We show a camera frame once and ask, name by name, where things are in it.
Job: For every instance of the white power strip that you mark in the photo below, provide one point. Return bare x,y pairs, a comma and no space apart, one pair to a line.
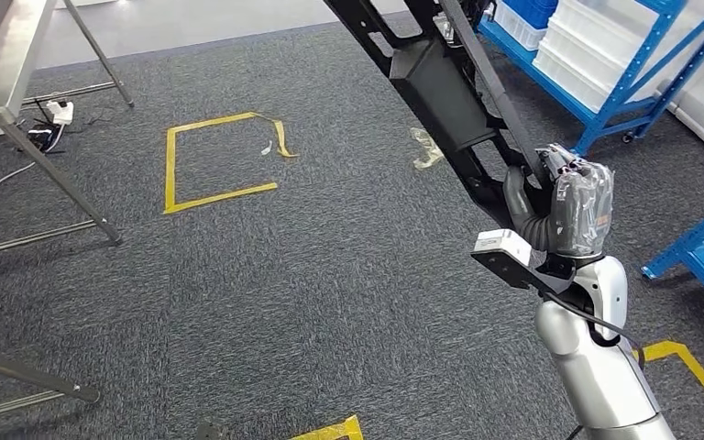
60,112

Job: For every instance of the stainless steel table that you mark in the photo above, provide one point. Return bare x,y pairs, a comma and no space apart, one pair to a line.
0,91

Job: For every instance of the small white paper scrap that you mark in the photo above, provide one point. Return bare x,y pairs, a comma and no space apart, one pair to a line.
266,148

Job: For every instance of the white plastic crate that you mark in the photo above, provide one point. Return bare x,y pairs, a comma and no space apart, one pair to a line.
601,30
519,33
570,79

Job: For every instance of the yellow floor tape square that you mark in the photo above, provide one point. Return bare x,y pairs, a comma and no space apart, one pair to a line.
337,430
170,170

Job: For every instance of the clear crumpled plastic scrap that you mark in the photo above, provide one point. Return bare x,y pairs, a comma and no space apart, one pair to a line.
426,152

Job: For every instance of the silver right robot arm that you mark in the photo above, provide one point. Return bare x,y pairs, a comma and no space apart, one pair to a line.
601,376

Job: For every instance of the black plastic panel part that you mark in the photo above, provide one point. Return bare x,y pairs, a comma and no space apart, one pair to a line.
443,91

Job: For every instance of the blue plastic crate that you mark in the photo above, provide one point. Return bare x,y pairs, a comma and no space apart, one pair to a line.
531,11

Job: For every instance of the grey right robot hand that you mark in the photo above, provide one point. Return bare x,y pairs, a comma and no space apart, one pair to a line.
583,206

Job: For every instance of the black power adapter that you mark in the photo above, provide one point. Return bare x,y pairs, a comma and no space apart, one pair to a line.
41,138

